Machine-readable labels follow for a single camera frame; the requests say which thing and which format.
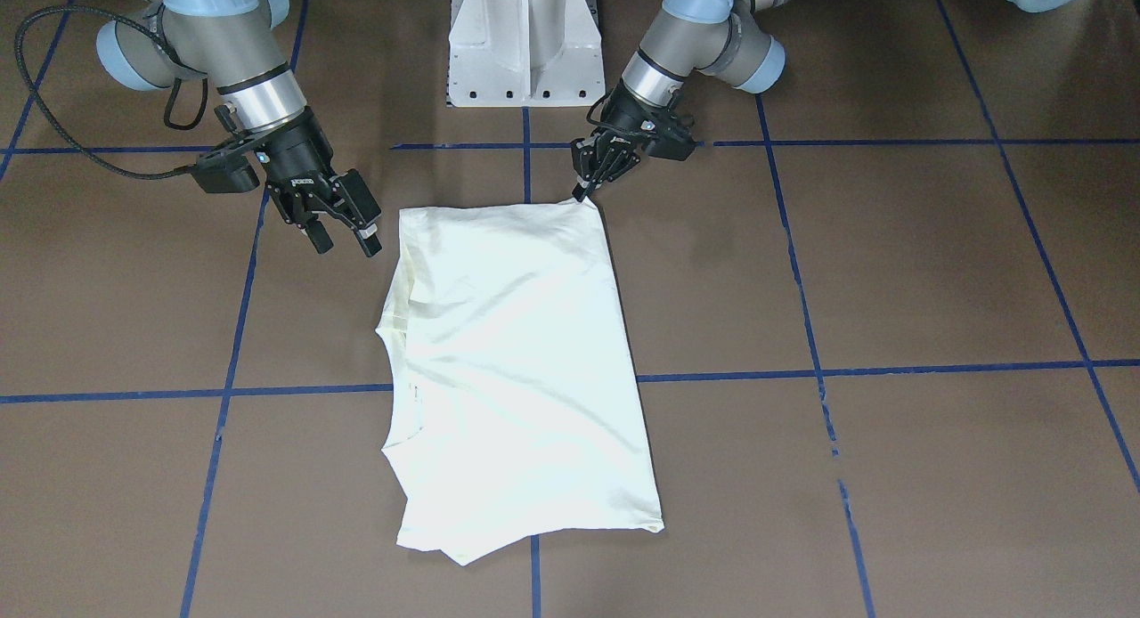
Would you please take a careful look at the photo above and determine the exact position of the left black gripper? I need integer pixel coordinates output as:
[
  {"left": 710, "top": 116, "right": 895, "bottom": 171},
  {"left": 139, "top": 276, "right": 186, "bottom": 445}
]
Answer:
[{"left": 570, "top": 81, "right": 681, "bottom": 201}]

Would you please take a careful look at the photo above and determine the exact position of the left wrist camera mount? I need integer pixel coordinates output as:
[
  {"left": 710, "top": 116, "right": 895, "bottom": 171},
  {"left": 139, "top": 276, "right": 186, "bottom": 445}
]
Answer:
[{"left": 640, "top": 107, "right": 697, "bottom": 162}]

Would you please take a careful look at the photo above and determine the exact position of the cream long-sleeve cat shirt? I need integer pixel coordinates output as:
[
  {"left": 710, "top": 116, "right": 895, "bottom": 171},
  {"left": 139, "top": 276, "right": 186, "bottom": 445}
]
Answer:
[{"left": 376, "top": 200, "right": 665, "bottom": 566}]

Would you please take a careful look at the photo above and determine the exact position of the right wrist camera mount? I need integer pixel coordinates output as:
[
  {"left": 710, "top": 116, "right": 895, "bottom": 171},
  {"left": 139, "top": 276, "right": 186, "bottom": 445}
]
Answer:
[{"left": 189, "top": 135, "right": 267, "bottom": 193}]

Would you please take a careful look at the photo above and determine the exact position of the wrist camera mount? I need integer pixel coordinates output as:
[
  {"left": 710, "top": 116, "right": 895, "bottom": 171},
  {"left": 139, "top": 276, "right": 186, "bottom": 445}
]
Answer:
[
  {"left": 640, "top": 107, "right": 697, "bottom": 162},
  {"left": 189, "top": 135, "right": 267, "bottom": 193}
]

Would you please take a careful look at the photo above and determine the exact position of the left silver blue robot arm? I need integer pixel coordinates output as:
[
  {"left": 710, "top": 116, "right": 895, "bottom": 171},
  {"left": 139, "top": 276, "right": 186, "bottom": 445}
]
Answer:
[{"left": 570, "top": 0, "right": 793, "bottom": 203}]

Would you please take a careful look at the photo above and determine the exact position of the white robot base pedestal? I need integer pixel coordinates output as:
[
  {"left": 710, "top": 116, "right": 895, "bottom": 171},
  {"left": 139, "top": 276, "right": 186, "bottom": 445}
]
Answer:
[{"left": 445, "top": 0, "right": 606, "bottom": 108}]

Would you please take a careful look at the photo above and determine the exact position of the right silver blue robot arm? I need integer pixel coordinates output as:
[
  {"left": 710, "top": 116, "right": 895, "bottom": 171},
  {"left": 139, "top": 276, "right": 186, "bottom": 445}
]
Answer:
[{"left": 96, "top": 0, "right": 381, "bottom": 257}]

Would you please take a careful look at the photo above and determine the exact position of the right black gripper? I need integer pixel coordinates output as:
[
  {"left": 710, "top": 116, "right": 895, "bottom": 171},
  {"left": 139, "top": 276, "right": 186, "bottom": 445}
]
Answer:
[{"left": 254, "top": 109, "right": 382, "bottom": 258}]

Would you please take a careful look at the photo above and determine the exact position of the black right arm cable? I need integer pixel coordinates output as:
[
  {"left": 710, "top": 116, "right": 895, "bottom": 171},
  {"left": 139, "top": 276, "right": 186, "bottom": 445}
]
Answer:
[{"left": 13, "top": 5, "right": 233, "bottom": 181}]

